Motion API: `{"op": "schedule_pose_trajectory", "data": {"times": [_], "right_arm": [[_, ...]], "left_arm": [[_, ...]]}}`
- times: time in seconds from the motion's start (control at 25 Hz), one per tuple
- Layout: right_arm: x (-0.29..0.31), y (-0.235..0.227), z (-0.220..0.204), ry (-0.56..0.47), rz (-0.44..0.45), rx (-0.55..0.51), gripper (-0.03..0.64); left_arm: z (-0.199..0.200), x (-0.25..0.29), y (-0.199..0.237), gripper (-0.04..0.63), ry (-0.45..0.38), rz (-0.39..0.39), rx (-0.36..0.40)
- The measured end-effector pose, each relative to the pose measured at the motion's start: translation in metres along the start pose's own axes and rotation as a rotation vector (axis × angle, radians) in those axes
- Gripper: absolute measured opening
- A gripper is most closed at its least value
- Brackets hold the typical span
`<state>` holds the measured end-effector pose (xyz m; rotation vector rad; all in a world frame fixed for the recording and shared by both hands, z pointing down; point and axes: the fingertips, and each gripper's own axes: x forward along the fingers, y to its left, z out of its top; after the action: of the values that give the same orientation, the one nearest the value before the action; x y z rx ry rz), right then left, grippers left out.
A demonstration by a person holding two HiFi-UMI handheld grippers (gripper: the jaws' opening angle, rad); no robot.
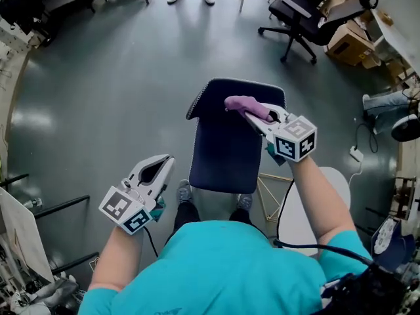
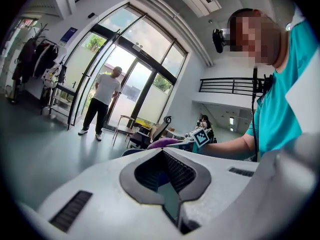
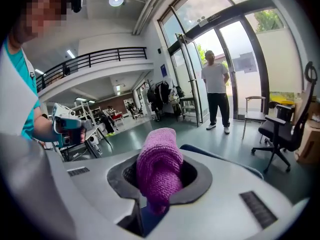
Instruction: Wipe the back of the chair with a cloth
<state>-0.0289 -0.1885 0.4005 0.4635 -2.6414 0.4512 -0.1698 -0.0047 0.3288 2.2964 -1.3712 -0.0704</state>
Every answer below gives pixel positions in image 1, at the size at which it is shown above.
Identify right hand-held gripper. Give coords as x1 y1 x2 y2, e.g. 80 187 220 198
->
244 102 318 167

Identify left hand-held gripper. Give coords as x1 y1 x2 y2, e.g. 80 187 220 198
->
98 154 177 236

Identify purple wiping cloth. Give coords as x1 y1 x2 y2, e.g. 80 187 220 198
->
224 95 275 123

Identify dark blue chair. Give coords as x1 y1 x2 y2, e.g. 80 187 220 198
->
186 77 288 195

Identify person's left forearm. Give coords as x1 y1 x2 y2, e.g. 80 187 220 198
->
88 224 145 292

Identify person's right forearm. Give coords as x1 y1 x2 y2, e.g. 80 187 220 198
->
288 157 358 246

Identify black shoulder bag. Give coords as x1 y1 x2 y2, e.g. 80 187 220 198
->
321 234 420 315

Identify black office chair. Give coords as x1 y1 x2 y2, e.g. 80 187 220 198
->
258 0 380 65

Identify person's left grey shoe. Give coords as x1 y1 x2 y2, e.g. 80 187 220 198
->
177 178 194 205

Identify person's grey shoe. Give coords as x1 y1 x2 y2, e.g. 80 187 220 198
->
177 178 194 205
236 194 253 211

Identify person's black trousers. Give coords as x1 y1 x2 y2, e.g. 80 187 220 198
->
172 201 264 242

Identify person's right grey shoe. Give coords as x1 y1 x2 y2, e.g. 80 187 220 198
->
236 194 253 211

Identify black metal table legs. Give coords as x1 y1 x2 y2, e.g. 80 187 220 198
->
0 174 99 275

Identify white round table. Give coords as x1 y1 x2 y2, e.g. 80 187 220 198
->
277 166 352 259

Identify large cardboard box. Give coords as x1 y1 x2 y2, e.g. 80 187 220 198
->
324 21 377 67

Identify person's teal shirt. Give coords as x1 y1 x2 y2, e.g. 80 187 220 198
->
78 220 373 315

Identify white board table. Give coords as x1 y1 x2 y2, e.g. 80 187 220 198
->
0 187 55 284

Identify white desk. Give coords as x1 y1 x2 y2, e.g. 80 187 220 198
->
372 7 420 78

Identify white patterned cushion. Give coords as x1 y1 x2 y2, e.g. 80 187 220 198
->
373 217 398 255

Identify coat rack with clothes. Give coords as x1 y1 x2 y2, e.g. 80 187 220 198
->
0 0 56 49

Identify tan table leg frame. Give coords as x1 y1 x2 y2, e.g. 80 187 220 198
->
257 172 295 224

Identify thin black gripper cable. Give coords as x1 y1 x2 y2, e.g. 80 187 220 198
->
143 226 159 258

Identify white power cable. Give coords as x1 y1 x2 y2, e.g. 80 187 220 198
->
346 160 364 184

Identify black power cable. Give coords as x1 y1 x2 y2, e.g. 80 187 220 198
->
355 122 379 154

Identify thick black gripper cable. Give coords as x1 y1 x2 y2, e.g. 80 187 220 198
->
274 178 375 269

